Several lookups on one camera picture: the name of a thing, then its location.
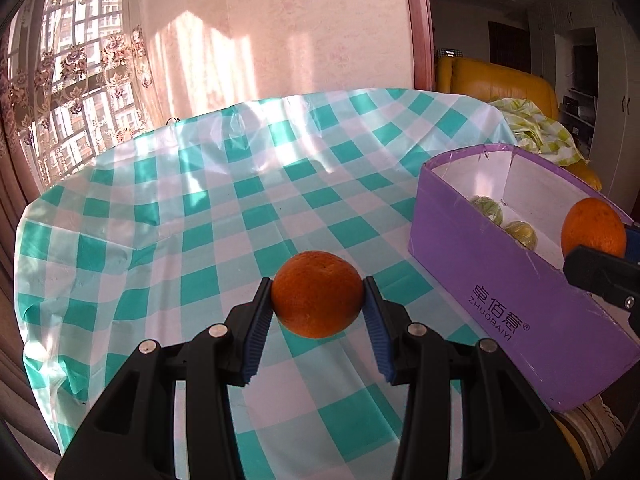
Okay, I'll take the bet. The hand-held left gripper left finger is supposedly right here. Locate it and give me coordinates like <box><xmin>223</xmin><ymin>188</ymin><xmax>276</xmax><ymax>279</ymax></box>
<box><xmin>54</xmin><ymin>276</ymin><xmax>275</xmax><ymax>480</ymax></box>

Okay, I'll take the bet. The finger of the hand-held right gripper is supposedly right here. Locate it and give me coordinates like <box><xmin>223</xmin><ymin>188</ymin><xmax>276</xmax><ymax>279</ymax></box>
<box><xmin>624</xmin><ymin>222</ymin><xmax>640</xmax><ymax>262</ymax></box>
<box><xmin>562</xmin><ymin>245</ymin><xmax>640</xmax><ymax>336</ymax></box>

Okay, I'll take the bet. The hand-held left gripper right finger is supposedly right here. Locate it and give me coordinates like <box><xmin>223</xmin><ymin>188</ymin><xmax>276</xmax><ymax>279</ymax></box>
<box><xmin>362</xmin><ymin>275</ymin><xmax>583</xmax><ymax>480</ymax></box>

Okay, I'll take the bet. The orange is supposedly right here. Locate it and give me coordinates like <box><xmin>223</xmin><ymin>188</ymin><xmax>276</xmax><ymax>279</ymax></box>
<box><xmin>561</xmin><ymin>197</ymin><xmax>628</xmax><ymax>261</ymax></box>
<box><xmin>271</xmin><ymin>251</ymin><xmax>363</xmax><ymax>339</ymax></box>

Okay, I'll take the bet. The small plastic-wrapped yellow-green apple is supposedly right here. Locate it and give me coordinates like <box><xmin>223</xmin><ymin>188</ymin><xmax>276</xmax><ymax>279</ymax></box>
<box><xmin>504</xmin><ymin>220</ymin><xmax>538</xmax><ymax>250</ymax></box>

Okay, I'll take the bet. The purple cardboard box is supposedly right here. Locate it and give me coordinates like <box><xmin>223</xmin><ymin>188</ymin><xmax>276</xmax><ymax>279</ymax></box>
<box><xmin>407</xmin><ymin>142</ymin><xmax>640</xmax><ymax>413</ymax></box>

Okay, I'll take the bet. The plastic-wrapped green apple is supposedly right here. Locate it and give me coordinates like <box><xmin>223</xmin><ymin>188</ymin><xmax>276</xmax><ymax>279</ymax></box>
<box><xmin>470</xmin><ymin>196</ymin><xmax>503</xmax><ymax>226</ymax></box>

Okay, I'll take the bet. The white cabinet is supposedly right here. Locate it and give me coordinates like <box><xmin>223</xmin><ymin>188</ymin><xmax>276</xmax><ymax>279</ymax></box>
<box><xmin>525</xmin><ymin>0</ymin><xmax>640</xmax><ymax>221</ymax></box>

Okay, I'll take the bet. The green white checked tablecloth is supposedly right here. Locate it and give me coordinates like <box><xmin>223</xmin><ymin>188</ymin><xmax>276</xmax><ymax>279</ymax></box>
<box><xmin>14</xmin><ymin>87</ymin><xmax>518</xmax><ymax>480</ymax></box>

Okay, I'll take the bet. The green white checked cloth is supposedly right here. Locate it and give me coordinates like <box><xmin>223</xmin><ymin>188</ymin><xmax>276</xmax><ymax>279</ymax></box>
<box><xmin>487</xmin><ymin>97</ymin><xmax>588</xmax><ymax>166</ymax></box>

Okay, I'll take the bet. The striped brown cloth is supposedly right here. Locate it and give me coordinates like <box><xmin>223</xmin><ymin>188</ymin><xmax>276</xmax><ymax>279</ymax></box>
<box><xmin>552</xmin><ymin>392</ymin><xmax>628</xmax><ymax>480</ymax></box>

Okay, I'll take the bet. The yellow sofa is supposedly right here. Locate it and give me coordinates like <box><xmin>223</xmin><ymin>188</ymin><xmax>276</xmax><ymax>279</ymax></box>
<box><xmin>435</xmin><ymin>56</ymin><xmax>603</xmax><ymax>191</ymax></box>

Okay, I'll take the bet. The dark wooden door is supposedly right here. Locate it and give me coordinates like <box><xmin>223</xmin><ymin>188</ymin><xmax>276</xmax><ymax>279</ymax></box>
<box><xmin>487</xmin><ymin>20</ymin><xmax>531</xmax><ymax>73</ymax></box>

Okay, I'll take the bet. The brown pleated curtain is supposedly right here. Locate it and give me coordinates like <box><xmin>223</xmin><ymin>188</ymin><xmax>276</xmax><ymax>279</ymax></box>
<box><xmin>0</xmin><ymin>150</ymin><xmax>61</xmax><ymax>461</ymax></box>

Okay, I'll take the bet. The floral lace curtain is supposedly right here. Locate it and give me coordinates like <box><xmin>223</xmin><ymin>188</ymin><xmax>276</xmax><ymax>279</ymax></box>
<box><xmin>0</xmin><ymin>0</ymin><xmax>168</xmax><ymax>188</ymax></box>

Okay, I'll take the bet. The pink door frame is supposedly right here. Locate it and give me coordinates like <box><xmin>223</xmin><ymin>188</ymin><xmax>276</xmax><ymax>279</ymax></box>
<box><xmin>400</xmin><ymin>0</ymin><xmax>440</xmax><ymax>92</ymax></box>

